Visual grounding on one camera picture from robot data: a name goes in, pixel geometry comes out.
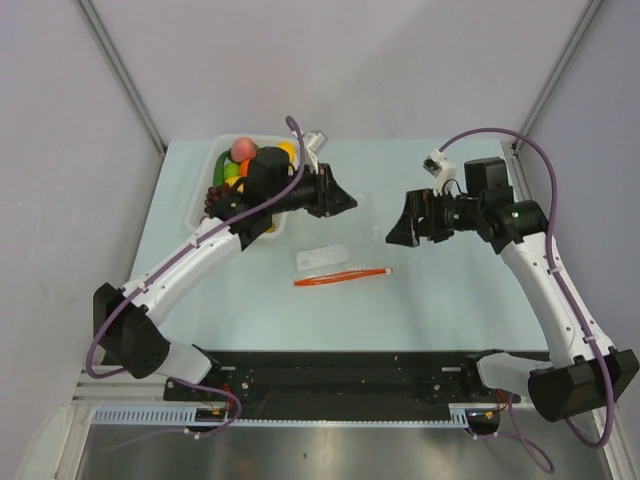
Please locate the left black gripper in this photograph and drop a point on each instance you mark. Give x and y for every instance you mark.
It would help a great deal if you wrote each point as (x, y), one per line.
(330, 199)

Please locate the orange toy orange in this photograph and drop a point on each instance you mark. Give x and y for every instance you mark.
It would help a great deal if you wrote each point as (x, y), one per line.
(244, 167)

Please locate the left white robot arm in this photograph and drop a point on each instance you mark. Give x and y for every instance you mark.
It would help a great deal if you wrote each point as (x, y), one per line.
(126, 320)

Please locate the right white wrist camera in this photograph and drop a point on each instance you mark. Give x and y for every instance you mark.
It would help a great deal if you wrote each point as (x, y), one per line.
(442, 170)

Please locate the yellow toy bell pepper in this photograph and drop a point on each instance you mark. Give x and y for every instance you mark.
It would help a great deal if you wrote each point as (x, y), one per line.
(290, 150)

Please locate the clear zip top bag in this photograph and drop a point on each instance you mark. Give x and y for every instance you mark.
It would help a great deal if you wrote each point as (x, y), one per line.
(346, 247)

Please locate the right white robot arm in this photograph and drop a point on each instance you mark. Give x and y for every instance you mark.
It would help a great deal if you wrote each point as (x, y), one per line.
(585, 370)

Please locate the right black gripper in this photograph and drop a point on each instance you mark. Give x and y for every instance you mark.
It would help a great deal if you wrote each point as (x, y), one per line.
(409, 229)

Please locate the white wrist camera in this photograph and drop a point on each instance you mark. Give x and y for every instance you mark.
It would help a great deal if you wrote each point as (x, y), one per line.
(442, 170)
(314, 142)

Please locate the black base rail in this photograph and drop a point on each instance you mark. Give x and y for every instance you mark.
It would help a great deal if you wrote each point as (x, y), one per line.
(384, 386)

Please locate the green toy cucumber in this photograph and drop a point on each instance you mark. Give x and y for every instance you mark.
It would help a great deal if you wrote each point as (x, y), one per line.
(218, 173)

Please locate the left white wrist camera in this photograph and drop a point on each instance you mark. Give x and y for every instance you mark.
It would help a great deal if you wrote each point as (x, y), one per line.
(314, 142)

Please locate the white plastic basket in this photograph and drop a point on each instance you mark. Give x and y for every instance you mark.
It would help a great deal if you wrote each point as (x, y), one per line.
(220, 145)

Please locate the pink toy peach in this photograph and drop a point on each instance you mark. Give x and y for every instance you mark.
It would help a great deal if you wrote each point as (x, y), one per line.
(243, 148)

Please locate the light green toy lime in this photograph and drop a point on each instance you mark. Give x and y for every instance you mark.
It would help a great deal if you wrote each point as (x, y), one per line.
(231, 169)

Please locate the purple toy grapes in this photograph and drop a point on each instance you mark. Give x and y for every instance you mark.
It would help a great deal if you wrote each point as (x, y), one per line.
(213, 195)

